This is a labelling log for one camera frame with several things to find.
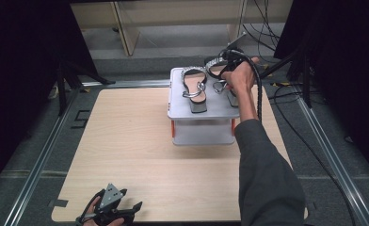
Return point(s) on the black tape strip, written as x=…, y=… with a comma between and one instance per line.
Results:
x=58, y=203

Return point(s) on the black tripod stand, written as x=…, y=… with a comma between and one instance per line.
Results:
x=306, y=81
x=61, y=88

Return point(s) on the black curtain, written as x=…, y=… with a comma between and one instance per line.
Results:
x=349, y=78
x=22, y=78

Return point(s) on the beige wooden furniture frame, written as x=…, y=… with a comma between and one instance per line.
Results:
x=127, y=34

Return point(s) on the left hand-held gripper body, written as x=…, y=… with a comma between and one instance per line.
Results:
x=110, y=197

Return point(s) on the person's left hand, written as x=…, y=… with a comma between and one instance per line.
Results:
x=90, y=219

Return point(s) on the person's right hand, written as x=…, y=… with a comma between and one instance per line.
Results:
x=243, y=77

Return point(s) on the metal floor rail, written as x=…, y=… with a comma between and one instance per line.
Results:
x=333, y=157
x=38, y=163

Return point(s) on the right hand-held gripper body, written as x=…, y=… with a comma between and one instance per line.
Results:
x=232, y=55

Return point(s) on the white two-tier shoe rack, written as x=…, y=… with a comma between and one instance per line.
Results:
x=201, y=130

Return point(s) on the black silver block-heel sandal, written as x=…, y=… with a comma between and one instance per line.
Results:
x=215, y=64
x=195, y=89

